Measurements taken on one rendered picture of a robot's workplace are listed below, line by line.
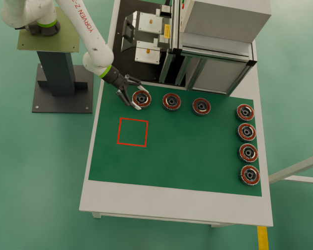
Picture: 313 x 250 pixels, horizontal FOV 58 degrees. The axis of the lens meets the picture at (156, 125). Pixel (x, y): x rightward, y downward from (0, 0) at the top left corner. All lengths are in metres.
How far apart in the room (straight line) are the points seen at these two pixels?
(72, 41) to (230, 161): 1.20
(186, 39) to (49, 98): 1.42
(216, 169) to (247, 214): 0.28
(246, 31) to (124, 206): 1.07
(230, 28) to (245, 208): 0.94
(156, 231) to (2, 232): 1.07
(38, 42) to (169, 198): 1.21
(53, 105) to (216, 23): 1.54
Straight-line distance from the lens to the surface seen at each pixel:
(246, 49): 1.58
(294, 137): 2.91
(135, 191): 1.48
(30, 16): 1.77
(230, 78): 1.69
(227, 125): 1.73
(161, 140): 1.57
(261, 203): 1.68
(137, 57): 1.79
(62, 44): 1.88
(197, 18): 1.45
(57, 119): 2.45
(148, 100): 1.62
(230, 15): 1.45
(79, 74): 2.62
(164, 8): 1.89
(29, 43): 1.91
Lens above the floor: 2.20
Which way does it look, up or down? 65 degrees down
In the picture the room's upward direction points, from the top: 22 degrees clockwise
